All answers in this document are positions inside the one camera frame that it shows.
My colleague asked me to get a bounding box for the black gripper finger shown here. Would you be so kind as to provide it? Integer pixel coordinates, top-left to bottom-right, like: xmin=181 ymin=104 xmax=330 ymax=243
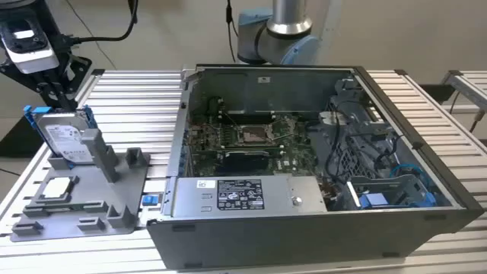
xmin=56 ymin=55 xmax=94 ymax=112
xmin=0 ymin=61 xmax=58 ymax=107

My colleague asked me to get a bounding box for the hard disk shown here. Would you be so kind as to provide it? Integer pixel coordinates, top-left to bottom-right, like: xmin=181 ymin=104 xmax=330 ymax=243
xmin=22 ymin=104 xmax=100 ymax=169

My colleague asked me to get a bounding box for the grey metal disk bay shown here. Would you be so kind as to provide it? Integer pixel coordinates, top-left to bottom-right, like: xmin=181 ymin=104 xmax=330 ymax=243
xmin=306 ymin=95 xmax=453 ymax=212

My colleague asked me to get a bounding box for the silver CPU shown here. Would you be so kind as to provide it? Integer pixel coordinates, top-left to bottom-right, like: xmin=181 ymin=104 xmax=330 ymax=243
xmin=40 ymin=176 xmax=74 ymax=199

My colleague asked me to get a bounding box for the grey parts rack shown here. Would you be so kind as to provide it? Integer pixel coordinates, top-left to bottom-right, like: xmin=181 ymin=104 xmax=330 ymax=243
xmin=9 ymin=128 xmax=150 ymax=243

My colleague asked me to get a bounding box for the green RAM stick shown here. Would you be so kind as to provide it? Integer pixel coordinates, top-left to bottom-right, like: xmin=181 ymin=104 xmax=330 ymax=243
xmin=36 ymin=203 xmax=92 ymax=215

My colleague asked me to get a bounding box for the CPU socket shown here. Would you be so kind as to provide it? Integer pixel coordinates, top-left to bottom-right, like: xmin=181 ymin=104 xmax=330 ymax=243
xmin=237 ymin=124 xmax=274 ymax=143

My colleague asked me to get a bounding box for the silver power supply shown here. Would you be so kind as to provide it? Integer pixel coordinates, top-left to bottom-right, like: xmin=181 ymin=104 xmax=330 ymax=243
xmin=170 ymin=176 xmax=328 ymax=216

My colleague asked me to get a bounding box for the black heatsink block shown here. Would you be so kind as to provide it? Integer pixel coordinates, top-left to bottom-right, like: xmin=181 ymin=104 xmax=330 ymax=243
xmin=222 ymin=151 xmax=269 ymax=175

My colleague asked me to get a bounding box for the green motherboard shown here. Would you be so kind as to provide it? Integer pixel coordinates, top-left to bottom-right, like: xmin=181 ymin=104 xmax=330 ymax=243
xmin=188 ymin=114 xmax=320 ymax=178

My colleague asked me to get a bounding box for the black open PC case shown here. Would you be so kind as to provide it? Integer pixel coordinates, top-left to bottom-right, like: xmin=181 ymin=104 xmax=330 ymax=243
xmin=145 ymin=64 xmax=485 ymax=271

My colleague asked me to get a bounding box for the blue bay clip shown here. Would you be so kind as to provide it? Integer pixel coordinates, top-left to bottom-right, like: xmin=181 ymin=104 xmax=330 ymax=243
xmin=358 ymin=194 xmax=389 ymax=207

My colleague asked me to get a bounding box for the black box behind table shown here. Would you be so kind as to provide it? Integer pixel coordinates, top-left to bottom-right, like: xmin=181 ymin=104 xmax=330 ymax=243
xmin=420 ymin=84 xmax=456 ymax=106

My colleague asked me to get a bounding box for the metal slat side table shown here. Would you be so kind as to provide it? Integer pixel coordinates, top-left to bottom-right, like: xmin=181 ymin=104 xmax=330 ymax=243
xmin=442 ymin=70 xmax=487 ymax=111

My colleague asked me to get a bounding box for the thick black cable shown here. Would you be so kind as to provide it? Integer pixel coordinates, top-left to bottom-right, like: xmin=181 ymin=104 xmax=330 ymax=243
xmin=62 ymin=0 xmax=138 ymax=46

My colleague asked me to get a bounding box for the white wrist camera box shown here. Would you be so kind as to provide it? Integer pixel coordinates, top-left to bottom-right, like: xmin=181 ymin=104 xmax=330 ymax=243
xmin=0 ymin=17 xmax=61 ymax=75

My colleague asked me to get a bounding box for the thin black cable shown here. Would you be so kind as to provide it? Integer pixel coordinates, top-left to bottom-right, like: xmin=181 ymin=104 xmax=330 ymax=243
xmin=225 ymin=0 xmax=238 ymax=62

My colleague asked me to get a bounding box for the black wire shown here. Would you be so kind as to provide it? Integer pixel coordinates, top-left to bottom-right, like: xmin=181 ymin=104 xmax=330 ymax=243
xmin=326 ymin=112 xmax=345 ymax=183

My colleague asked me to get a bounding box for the light blue wire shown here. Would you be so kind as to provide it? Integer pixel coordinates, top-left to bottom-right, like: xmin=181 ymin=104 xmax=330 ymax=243
xmin=390 ymin=164 xmax=422 ymax=186

